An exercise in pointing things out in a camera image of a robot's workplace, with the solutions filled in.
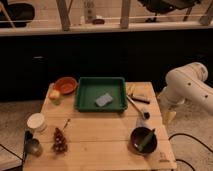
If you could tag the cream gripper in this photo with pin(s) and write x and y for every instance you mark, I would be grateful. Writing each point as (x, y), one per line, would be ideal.
(168, 115)

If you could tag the blue grey sponge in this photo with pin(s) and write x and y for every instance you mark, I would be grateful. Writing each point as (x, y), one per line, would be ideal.
(103, 100)

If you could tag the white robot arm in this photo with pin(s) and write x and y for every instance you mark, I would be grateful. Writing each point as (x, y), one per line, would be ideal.
(185, 83)

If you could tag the small black white object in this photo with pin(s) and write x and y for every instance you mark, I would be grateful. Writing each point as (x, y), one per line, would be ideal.
(142, 120)

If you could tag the wooden spoon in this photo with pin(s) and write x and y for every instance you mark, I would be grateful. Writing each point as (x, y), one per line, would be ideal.
(135, 106)

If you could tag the green vegetable in bowl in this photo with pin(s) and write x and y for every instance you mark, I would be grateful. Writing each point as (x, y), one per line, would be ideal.
(146, 140)

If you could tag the dark brown bowl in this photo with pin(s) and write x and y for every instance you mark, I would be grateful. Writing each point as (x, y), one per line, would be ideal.
(137, 136)

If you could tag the green plastic tray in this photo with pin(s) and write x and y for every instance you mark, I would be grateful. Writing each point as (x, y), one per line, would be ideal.
(90, 89)

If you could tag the orange bowl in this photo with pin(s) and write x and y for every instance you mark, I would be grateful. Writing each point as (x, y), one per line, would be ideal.
(65, 85)

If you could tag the black office chair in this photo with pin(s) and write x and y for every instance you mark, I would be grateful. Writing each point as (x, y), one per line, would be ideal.
(167, 6)

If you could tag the bunch of dark grapes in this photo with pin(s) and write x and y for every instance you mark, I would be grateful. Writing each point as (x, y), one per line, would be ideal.
(60, 144)

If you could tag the yellow green fruit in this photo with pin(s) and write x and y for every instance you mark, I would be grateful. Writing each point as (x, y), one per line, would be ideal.
(55, 97)

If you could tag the small red dish background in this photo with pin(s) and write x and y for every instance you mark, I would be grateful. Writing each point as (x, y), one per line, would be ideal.
(98, 21)

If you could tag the white cup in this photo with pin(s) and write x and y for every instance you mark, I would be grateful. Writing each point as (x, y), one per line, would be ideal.
(36, 122)

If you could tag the white bottle in background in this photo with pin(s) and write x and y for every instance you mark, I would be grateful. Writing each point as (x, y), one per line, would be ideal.
(89, 10)

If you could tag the black round chair left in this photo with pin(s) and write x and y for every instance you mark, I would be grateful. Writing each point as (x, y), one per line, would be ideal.
(20, 13)

